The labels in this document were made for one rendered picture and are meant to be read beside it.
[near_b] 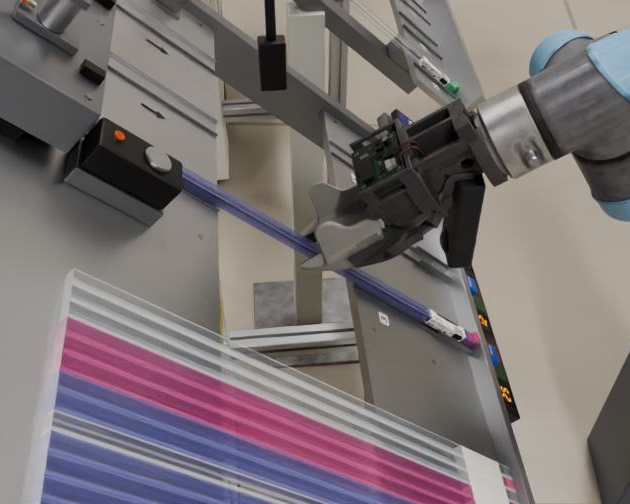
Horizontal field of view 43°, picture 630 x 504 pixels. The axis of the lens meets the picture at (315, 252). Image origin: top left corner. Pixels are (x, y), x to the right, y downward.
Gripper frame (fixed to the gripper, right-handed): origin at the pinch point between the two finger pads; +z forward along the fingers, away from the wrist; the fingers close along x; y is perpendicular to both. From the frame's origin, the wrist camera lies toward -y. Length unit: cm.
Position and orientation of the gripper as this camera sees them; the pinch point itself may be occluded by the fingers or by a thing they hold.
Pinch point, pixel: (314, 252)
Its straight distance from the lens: 79.5
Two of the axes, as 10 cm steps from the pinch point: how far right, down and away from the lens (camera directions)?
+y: -5.3, -5.4, -6.5
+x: 1.0, 7.2, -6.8
